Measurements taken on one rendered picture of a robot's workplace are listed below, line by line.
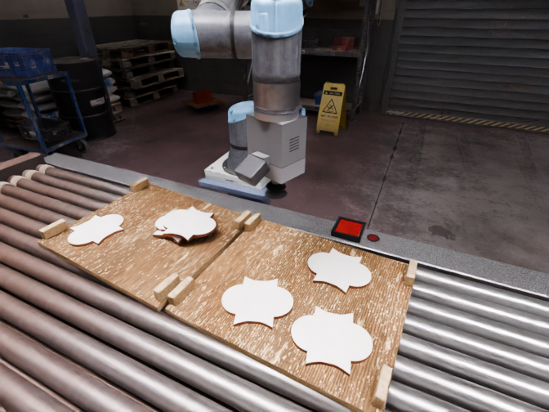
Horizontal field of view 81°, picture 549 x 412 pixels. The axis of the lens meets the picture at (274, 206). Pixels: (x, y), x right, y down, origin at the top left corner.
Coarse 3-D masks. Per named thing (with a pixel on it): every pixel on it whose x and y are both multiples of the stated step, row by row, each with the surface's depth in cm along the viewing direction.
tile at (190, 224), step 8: (168, 216) 82; (176, 216) 82; (184, 216) 82; (192, 216) 82; (200, 216) 82; (208, 216) 82; (168, 224) 79; (176, 224) 79; (184, 224) 79; (192, 224) 79; (200, 224) 79; (208, 224) 79; (168, 232) 76; (176, 232) 76; (184, 232) 76; (192, 232) 76; (200, 232) 76; (208, 232) 76
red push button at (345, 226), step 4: (344, 220) 87; (340, 224) 86; (344, 224) 86; (348, 224) 86; (352, 224) 86; (356, 224) 86; (360, 224) 86; (340, 228) 84; (344, 228) 84; (348, 228) 84; (352, 228) 84; (356, 228) 84; (360, 228) 84; (344, 232) 83; (348, 232) 83; (352, 232) 83; (356, 232) 83
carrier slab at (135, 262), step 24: (144, 192) 99; (168, 192) 99; (144, 216) 88; (216, 216) 88; (48, 240) 79; (120, 240) 79; (144, 240) 79; (168, 240) 79; (192, 240) 79; (216, 240) 79; (96, 264) 72; (120, 264) 72; (144, 264) 72; (168, 264) 72; (192, 264) 72; (120, 288) 66; (144, 288) 66
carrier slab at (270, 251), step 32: (224, 256) 74; (256, 256) 74; (288, 256) 74; (352, 256) 74; (224, 288) 66; (288, 288) 66; (320, 288) 66; (384, 288) 66; (192, 320) 59; (224, 320) 59; (288, 320) 59; (384, 320) 59; (256, 352) 53; (288, 352) 53; (384, 352) 53; (320, 384) 49; (352, 384) 49
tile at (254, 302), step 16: (240, 288) 64; (256, 288) 64; (272, 288) 64; (224, 304) 61; (240, 304) 61; (256, 304) 61; (272, 304) 61; (288, 304) 61; (240, 320) 58; (256, 320) 58; (272, 320) 58
